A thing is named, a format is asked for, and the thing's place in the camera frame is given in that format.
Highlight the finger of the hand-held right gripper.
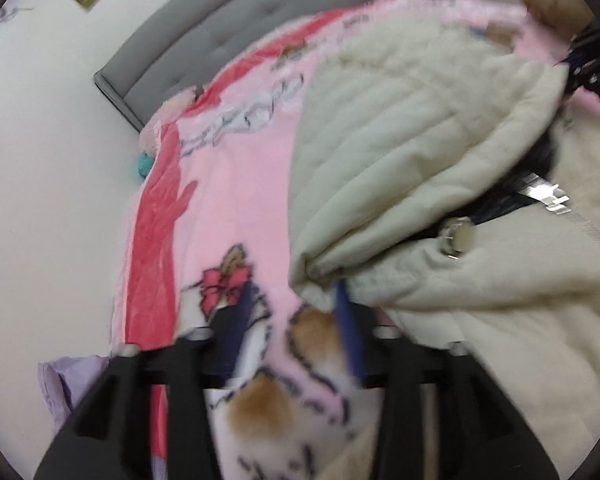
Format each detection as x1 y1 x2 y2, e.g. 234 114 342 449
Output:
439 132 573 261

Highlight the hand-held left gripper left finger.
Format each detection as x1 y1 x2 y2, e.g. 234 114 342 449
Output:
32 282 255 480

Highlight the grey padded headboard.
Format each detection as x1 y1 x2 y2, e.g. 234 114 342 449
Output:
94 0 378 133

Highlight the pale pink pillow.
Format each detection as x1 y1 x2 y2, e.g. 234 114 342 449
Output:
139 87 203 153

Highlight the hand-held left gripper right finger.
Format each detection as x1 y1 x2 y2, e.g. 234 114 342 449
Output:
331 281 562 480

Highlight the purple cloth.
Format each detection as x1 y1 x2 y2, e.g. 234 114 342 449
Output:
36 355 112 433

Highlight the cream quilted jacket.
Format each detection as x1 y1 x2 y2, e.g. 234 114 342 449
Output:
287 22 600 480

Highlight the pink printed blanket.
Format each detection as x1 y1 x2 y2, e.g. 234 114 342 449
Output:
110 0 600 480

